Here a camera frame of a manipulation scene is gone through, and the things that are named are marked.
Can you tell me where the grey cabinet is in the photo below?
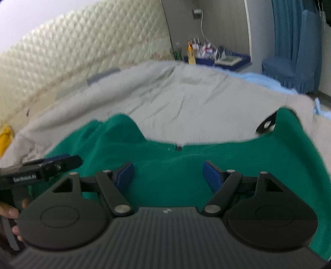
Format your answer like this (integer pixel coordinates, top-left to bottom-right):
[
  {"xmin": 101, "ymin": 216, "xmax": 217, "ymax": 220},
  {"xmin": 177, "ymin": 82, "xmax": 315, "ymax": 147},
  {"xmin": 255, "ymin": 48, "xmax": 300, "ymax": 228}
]
[{"xmin": 160, "ymin": 0, "xmax": 253, "ymax": 73}]

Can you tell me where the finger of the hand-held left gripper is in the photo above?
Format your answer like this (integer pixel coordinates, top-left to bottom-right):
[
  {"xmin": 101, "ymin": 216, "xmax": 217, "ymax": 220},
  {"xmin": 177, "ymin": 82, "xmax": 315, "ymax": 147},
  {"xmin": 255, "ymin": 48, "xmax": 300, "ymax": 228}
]
[
  {"xmin": 43, "ymin": 153, "xmax": 72, "ymax": 164},
  {"xmin": 40, "ymin": 155, "xmax": 83, "ymax": 179}
]

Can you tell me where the grey pillow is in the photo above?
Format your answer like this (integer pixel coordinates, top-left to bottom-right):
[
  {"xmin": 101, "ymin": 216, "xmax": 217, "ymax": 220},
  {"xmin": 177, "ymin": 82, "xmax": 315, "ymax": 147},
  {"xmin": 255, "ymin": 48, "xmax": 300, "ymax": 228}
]
[{"xmin": 86, "ymin": 68, "xmax": 122, "ymax": 86}]

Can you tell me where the light blue sheet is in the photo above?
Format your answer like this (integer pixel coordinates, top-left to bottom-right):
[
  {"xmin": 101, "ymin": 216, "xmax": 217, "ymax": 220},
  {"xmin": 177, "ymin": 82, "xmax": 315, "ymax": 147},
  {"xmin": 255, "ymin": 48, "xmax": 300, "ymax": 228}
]
[{"xmin": 215, "ymin": 66, "xmax": 331, "ymax": 116}]

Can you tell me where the person's left hand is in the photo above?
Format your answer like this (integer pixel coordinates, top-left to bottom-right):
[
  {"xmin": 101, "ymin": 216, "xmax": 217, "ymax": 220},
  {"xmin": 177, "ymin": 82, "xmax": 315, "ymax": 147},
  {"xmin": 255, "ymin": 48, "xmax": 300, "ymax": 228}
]
[{"xmin": 0, "ymin": 199, "xmax": 31, "ymax": 243}]

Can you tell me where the blue tray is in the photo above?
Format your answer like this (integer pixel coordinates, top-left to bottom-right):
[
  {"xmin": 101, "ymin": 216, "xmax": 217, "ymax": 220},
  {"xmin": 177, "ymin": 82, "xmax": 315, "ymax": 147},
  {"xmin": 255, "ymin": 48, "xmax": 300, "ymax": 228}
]
[{"xmin": 195, "ymin": 47, "xmax": 251, "ymax": 72}]

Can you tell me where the blue curtain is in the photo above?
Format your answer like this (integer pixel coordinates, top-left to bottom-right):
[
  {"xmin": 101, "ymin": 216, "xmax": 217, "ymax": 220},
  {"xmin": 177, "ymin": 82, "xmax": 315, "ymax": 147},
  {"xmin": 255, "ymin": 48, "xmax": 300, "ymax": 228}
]
[{"xmin": 271, "ymin": 0, "xmax": 324, "ymax": 63}]

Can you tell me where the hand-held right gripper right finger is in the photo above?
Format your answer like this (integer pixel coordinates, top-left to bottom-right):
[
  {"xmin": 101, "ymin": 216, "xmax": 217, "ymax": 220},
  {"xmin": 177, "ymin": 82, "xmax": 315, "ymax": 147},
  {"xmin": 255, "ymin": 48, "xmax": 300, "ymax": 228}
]
[{"xmin": 201, "ymin": 160, "xmax": 285, "ymax": 217}]

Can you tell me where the yellow bottle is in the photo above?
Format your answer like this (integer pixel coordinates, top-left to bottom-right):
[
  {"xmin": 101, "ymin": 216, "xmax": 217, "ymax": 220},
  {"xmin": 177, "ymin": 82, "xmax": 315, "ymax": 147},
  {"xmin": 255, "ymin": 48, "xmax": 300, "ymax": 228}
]
[{"xmin": 187, "ymin": 43, "xmax": 197, "ymax": 65}]

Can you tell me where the green bottle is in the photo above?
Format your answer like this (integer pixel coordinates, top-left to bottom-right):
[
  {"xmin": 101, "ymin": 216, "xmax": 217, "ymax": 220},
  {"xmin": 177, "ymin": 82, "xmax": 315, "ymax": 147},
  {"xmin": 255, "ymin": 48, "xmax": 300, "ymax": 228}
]
[{"xmin": 173, "ymin": 42, "xmax": 183, "ymax": 61}]

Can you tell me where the blue covered chair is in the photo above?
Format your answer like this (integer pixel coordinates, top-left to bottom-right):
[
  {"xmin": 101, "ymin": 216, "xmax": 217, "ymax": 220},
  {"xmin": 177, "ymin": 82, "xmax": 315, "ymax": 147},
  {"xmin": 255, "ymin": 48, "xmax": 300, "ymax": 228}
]
[{"xmin": 262, "ymin": 10, "xmax": 323, "ymax": 94}]

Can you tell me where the cluster of small bottles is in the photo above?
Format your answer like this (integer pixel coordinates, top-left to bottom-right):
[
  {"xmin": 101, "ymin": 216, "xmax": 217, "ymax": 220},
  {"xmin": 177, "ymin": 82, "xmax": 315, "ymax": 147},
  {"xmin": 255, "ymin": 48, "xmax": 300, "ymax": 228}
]
[{"xmin": 190, "ymin": 37, "xmax": 221, "ymax": 59}]

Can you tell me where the grey blanket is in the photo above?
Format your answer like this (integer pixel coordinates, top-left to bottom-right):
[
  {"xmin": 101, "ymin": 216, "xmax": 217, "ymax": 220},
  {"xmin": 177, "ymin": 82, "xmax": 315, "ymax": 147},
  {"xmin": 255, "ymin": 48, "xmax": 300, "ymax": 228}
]
[{"xmin": 0, "ymin": 61, "xmax": 331, "ymax": 169}]

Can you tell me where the cream quilted headboard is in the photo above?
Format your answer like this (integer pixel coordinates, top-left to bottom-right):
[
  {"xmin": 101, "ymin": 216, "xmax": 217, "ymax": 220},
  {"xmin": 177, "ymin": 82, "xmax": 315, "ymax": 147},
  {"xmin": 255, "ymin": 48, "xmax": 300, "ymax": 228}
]
[{"xmin": 0, "ymin": 0, "xmax": 173, "ymax": 130}]

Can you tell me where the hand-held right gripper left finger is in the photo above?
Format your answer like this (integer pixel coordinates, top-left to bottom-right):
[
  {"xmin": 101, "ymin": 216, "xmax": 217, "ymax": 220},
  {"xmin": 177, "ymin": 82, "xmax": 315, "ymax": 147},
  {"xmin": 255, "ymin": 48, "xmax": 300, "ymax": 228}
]
[{"xmin": 52, "ymin": 162, "xmax": 135, "ymax": 217}]

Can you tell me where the green hoodie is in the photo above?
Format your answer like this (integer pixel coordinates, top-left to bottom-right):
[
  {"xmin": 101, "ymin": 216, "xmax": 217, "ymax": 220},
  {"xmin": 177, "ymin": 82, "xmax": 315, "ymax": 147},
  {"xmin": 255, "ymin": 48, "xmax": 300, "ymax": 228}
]
[{"xmin": 27, "ymin": 107, "xmax": 331, "ymax": 261}]

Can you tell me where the white charging cable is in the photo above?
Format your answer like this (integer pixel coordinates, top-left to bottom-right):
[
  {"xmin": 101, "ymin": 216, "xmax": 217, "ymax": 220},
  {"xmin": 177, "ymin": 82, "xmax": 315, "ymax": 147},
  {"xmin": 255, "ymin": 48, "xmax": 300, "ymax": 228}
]
[{"xmin": 200, "ymin": 12, "xmax": 221, "ymax": 60}]

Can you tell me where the yellow cloth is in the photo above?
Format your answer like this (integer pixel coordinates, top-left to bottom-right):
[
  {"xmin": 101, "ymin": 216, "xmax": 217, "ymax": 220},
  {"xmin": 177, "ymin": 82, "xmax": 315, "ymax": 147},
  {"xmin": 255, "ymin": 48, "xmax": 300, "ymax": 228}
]
[{"xmin": 0, "ymin": 124, "xmax": 15, "ymax": 159}]

